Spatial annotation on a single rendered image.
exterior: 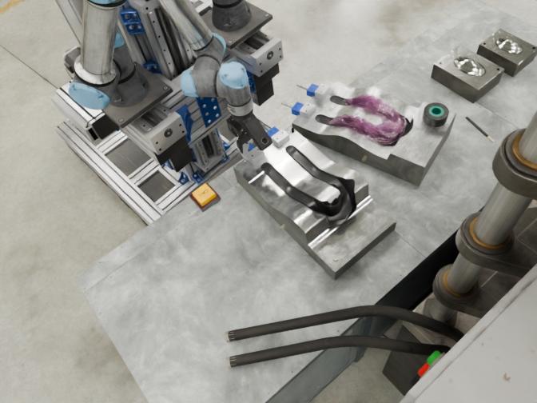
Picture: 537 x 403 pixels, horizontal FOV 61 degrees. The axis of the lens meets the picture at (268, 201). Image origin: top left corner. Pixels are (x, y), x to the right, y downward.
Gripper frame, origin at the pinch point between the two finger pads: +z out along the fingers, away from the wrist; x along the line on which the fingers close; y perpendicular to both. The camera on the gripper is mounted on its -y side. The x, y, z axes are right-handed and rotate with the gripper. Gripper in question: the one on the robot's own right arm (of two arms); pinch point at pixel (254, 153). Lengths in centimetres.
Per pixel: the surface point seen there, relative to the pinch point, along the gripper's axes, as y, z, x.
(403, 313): -70, -3, 5
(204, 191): 4.2, 7.4, 19.9
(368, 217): -41.4, 5.0, -12.3
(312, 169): -16.9, 3.2, -11.1
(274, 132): 2.9, 0.6, -11.1
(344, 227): -39.1, 5.0, -4.3
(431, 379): -86, -56, 28
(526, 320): -89, -56, 13
